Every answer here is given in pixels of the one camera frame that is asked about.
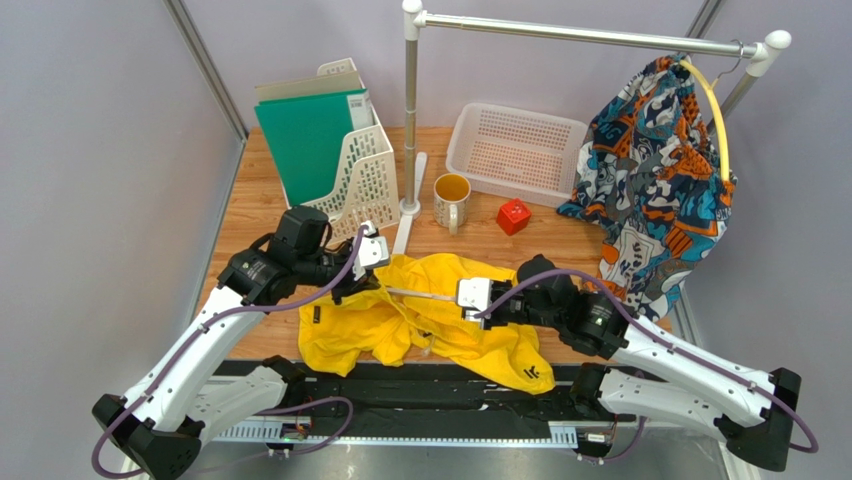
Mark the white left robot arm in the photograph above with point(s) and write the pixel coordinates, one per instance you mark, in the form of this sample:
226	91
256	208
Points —
163	421

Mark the yellow clothes hanger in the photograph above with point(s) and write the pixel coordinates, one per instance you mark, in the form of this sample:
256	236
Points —
718	117

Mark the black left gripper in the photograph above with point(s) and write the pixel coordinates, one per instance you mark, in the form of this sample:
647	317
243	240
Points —
351	286

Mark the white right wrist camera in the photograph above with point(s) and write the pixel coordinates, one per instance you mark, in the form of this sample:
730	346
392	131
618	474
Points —
473	297

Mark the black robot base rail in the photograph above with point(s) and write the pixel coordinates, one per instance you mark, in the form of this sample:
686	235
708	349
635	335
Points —
444	403

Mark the white mug with yellow interior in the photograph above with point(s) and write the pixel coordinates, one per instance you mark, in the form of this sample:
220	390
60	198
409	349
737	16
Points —
451	195

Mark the white perforated plastic basket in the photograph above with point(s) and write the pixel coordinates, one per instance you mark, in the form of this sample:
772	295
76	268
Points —
515	153

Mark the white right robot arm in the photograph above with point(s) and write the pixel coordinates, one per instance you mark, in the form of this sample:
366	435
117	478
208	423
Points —
639	369

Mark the beige clothes hanger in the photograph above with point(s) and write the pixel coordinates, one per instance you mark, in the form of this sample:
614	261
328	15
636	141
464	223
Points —
421	295

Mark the white clothes rack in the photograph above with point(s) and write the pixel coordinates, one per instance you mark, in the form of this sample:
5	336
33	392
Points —
547	67

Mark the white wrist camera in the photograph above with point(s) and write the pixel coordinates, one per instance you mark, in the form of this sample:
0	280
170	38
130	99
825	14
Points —
370	250
473	297

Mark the beige folder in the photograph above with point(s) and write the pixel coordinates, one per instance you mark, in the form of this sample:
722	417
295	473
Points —
321	84

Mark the green folder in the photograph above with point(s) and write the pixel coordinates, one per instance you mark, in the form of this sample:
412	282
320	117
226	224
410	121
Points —
305	136

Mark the yellow shorts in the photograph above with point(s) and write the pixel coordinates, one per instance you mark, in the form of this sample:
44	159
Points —
332	337

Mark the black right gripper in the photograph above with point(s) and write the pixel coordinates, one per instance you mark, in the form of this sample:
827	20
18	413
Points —
492	301

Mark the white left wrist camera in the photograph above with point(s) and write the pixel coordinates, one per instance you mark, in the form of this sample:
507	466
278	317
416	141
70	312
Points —
370	250

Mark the white perforated file holder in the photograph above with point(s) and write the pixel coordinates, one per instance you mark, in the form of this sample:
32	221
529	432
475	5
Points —
365	186

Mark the red cube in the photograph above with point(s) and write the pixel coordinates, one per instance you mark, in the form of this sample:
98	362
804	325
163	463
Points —
513	216

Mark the patterned blue orange shorts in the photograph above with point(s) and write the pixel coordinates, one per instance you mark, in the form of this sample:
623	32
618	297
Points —
649	175

